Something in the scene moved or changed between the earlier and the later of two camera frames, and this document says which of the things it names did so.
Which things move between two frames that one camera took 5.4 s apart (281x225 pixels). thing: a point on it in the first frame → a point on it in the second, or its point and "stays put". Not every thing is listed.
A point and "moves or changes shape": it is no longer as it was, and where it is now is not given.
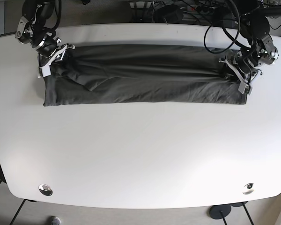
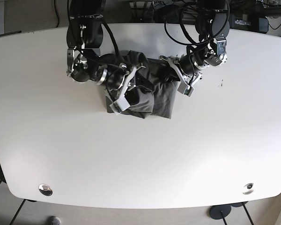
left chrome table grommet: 45,189 stays put
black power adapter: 168,14 stays put
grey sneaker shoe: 55,221 stays put
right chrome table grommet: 248,189 stays put
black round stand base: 219,212 stays put
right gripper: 244,64 → 190,66
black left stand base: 0,173 stays put
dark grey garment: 123,73 moves or changes shape
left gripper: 50,50 → 117,79
